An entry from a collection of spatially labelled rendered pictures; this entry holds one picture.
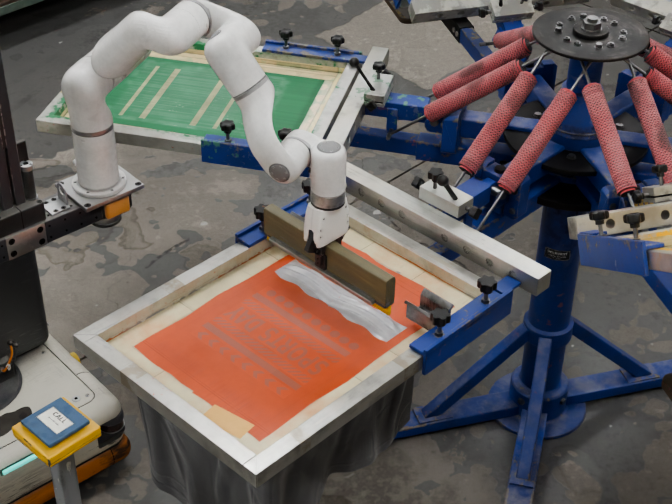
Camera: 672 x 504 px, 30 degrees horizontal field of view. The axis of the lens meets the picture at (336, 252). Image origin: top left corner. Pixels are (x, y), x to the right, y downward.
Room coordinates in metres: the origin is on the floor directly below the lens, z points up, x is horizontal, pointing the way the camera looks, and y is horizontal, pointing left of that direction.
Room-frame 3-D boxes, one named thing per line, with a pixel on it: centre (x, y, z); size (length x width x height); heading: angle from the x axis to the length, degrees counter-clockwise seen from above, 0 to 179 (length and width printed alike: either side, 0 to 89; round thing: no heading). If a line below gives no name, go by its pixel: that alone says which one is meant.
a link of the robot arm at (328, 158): (2.24, 0.05, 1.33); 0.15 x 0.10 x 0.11; 68
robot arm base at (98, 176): (2.45, 0.56, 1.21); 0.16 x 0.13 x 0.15; 41
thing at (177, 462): (1.94, 0.29, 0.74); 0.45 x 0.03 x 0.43; 46
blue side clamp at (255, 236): (2.51, 0.12, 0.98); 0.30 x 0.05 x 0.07; 136
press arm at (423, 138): (3.06, -0.04, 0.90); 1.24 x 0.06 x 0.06; 76
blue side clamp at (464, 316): (2.13, -0.28, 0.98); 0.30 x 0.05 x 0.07; 136
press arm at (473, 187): (2.55, -0.30, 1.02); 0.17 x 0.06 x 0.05; 136
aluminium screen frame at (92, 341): (2.15, 0.09, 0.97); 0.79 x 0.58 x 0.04; 136
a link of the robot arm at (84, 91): (2.45, 0.55, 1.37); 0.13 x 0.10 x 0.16; 158
